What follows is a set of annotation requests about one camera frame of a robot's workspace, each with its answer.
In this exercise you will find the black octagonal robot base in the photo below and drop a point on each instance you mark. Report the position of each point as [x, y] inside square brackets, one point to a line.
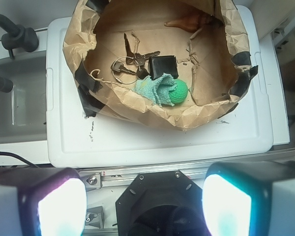
[161, 204]

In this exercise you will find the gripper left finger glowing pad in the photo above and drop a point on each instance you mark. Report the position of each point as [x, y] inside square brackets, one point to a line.
[42, 202]

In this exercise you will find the bunch of keys on ring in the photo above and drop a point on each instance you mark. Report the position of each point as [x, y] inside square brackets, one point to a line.
[132, 58]

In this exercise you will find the brown paper bag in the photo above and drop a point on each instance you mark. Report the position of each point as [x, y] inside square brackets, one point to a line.
[214, 61]

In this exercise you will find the grey sink basin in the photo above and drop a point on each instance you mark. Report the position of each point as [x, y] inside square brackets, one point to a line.
[23, 110]

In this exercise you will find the small black box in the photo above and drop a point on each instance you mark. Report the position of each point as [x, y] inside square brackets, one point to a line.
[162, 64]

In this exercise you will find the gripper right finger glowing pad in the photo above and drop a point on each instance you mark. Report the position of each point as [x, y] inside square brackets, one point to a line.
[250, 198]

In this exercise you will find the metal corner bracket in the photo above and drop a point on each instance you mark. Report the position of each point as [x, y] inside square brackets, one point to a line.
[95, 217]

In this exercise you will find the green dimpled ball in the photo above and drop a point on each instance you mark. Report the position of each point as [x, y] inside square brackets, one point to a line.
[179, 95]

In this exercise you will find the teal knitted cloth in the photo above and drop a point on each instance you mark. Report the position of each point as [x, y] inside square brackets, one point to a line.
[157, 90]

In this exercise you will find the brown spiral seashell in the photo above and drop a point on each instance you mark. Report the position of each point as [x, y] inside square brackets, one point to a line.
[192, 22]

